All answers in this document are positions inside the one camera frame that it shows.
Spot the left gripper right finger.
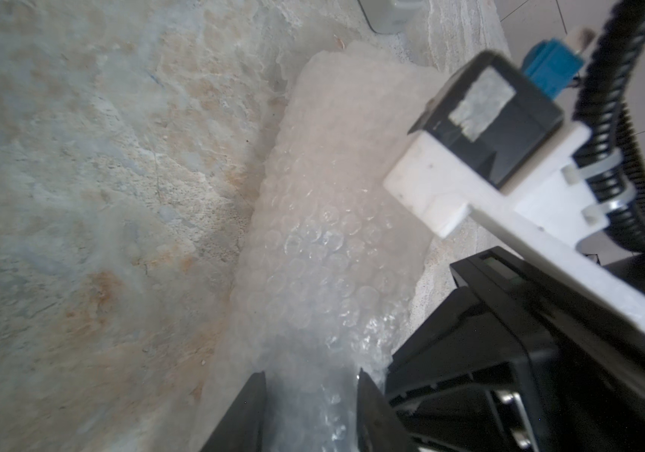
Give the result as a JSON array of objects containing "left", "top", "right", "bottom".
[{"left": 356, "top": 369, "right": 419, "bottom": 452}]

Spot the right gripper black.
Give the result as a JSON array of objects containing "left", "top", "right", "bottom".
[{"left": 386, "top": 247, "right": 645, "bottom": 451}]

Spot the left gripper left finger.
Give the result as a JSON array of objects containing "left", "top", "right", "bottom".
[{"left": 200, "top": 372, "right": 267, "bottom": 452}]

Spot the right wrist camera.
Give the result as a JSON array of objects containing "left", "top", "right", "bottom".
[{"left": 384, "top": 23, "right": 645, "bottom": 334}]

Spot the right black cable hose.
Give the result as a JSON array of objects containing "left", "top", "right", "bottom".
[{"left": 572, "top": 0, "right": 645, "bottom": 253}]

